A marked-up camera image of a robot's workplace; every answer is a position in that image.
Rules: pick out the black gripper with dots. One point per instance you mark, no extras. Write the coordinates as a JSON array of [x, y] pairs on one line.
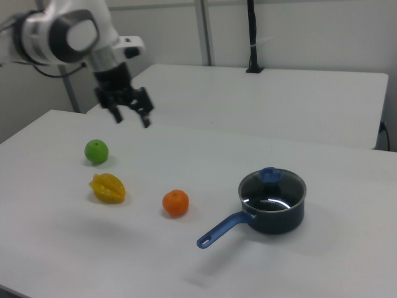
[[113, 80]]

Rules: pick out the glass lid with blue knob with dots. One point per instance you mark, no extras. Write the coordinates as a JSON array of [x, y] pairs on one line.
[[270, 176]]

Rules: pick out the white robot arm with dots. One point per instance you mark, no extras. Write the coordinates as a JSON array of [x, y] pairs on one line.
[[37, 40]]

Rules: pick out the green apple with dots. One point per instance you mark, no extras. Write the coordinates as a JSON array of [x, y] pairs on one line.
[[96, 151]]

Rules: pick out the yellow starfruit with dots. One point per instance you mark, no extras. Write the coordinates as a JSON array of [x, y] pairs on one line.
[[108, 189]]

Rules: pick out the orange fruit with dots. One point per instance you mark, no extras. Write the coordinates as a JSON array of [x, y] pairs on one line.
[[175, 203]]

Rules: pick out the dark blue saucepan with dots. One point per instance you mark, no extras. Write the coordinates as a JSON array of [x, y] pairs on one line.
[[279, 220]]

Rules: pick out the grey partition post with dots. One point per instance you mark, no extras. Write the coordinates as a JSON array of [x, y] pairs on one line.
[[205, 31], [70, 93]]

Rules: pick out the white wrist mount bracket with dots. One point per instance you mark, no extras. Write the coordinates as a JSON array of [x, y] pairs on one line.
[[131, 43]]

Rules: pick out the black camera pole with base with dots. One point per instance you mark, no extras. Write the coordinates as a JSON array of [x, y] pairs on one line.
[[254, 56]]

